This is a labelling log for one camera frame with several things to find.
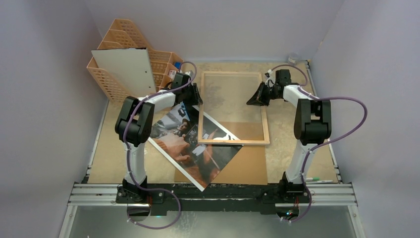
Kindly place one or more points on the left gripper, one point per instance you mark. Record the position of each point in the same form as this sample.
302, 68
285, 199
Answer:
195, 99

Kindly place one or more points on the white wooden picture frame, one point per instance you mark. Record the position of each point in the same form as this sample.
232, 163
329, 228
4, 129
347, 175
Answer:
224, 116

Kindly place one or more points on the white board in organizer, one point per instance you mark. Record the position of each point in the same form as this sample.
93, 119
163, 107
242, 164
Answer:
130, 67

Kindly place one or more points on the blue item in organizer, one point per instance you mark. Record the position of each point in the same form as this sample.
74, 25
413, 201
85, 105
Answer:
178, 65

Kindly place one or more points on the orange plastic desk organizer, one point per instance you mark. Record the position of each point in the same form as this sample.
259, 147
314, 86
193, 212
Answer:
123, 33

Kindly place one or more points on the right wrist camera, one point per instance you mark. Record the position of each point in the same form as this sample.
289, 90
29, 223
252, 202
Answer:
270, 74

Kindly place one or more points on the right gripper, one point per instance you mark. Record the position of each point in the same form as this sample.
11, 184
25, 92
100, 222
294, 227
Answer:
266, 92

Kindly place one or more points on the brown cardboard backing board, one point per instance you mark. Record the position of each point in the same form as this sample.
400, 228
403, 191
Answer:
249, 165

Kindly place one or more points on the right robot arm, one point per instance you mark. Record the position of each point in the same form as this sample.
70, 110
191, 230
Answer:
312, 124

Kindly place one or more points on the small clear jar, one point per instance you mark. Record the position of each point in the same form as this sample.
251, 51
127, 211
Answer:
293, 58

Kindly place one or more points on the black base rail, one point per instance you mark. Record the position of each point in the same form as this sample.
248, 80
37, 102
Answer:
265, 199

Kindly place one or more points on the printed photo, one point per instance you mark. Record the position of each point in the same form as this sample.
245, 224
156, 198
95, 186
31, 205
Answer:
175, 135

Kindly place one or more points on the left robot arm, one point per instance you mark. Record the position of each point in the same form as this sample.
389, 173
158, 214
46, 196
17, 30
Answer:
135, 121

